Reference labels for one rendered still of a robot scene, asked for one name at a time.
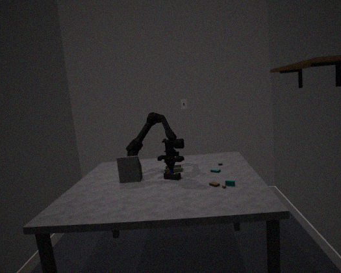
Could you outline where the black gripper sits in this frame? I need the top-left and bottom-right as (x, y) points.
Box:
(157, 149), (184, 171)

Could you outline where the beige shallow tray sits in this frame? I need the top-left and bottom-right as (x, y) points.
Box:
(164, 164), (183, 172)

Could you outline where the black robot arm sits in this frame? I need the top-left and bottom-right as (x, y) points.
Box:
(126, 112), (184, 157)

